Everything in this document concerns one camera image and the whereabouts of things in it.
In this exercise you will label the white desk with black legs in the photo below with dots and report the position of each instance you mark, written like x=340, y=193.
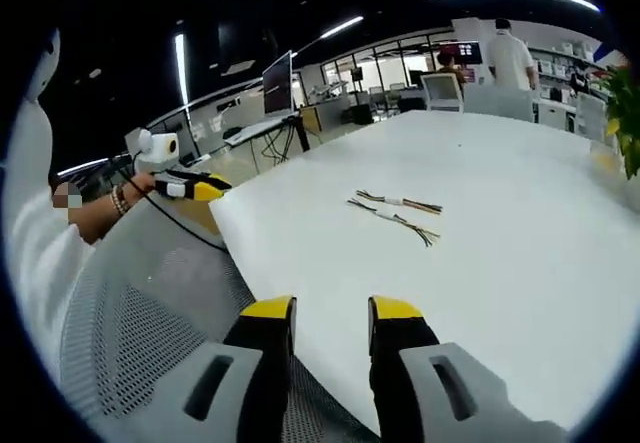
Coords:
x=260, y=130

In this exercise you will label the green potted plant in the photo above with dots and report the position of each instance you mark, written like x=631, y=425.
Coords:
x=625, y=118

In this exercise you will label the computer monitor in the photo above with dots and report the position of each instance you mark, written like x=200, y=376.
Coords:
x=277, y=83

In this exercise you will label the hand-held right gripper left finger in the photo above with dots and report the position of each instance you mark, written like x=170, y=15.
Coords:
x=235, y=388

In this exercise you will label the white office chair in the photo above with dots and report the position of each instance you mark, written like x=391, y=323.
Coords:
x=442, y=93

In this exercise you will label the grey mesh office chair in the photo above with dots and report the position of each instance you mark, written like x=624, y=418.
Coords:
x=150, y=323

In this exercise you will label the wall screen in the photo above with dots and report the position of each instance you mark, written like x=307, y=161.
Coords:
x=467, y=53

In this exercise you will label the person's left hand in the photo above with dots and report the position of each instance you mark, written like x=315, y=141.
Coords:
x=142, y=184

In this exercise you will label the pale office chair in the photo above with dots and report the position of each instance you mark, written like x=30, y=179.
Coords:
x=592, y=115

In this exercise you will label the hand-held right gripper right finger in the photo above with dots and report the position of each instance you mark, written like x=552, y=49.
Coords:
x=425, y=393

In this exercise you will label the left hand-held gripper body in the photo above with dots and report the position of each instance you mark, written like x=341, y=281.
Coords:
x=160, y=148

